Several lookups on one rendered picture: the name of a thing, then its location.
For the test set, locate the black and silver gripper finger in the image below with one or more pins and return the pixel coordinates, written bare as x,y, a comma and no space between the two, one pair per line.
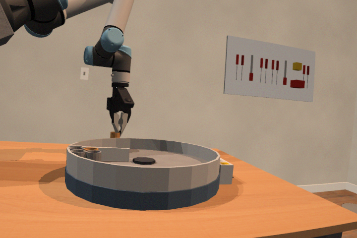
115,117
124,120

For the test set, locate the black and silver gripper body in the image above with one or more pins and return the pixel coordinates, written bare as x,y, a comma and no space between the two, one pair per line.
114,99

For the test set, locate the grey round turntable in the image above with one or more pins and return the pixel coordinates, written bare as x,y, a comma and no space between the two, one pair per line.
146,174

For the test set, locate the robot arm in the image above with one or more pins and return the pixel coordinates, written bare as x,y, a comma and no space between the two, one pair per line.
40,17

